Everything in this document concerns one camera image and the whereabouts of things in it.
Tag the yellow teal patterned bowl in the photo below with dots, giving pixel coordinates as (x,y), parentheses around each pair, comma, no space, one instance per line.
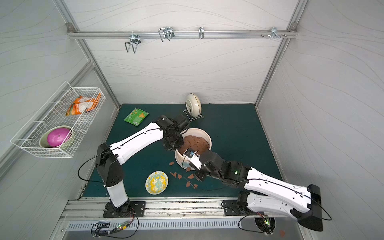
(156,183)

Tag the metal double hook middle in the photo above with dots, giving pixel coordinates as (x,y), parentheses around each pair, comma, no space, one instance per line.
(166,33)

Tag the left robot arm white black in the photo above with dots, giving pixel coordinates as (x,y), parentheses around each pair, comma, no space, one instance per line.
(110,158)

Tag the metal double hook left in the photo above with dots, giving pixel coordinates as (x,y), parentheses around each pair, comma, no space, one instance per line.
(132,43)

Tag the aluminium top rail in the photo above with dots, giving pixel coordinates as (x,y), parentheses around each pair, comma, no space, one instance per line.
(179,35)

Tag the metal double hook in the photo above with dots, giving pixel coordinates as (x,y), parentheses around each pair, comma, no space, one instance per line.
(166,33)
(132,43)

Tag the left wiring bundle with board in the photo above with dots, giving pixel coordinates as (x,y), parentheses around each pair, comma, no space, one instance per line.
(112,228)

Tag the black wire plate rack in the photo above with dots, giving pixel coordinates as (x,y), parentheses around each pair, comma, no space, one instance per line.
(190,117)

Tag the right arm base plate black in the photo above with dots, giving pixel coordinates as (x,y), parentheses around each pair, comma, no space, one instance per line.
(231,208)

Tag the white wire wall basket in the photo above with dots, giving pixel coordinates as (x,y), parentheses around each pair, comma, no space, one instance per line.
(53,114)

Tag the small metal hook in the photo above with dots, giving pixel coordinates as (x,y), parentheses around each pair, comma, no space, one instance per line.
(201,33)

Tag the orange white snack bag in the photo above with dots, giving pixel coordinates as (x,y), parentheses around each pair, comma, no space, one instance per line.
(83,105)

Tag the white ceramic pot with mud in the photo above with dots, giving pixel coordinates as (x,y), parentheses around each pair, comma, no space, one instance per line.
(196,139)

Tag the cream plate on rack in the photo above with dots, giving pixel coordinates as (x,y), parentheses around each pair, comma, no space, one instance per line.
(193,104)

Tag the aluminium rail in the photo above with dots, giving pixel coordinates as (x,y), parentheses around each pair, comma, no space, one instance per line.
(92,209)
(179,35)

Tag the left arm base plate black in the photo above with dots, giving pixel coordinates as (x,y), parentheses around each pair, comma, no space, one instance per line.
(128,209)

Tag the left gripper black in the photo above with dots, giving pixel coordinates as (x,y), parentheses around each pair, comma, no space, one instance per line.
(173,141)

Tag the aluminium front rail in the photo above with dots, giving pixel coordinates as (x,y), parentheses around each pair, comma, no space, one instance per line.
(92,209)

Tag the right wiring with board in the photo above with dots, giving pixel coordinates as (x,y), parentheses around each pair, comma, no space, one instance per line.
(261,223)

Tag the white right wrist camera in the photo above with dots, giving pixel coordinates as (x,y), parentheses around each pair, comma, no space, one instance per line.
(193,159)

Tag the green snack packet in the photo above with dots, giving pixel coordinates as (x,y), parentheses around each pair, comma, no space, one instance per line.
(136,117)

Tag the metal hook right end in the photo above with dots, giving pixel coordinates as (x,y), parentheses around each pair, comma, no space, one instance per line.
(273,34)

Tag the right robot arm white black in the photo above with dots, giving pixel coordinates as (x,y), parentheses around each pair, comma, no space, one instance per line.
(260,192)

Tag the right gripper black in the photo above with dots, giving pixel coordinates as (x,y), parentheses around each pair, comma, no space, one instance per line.
(200,173)

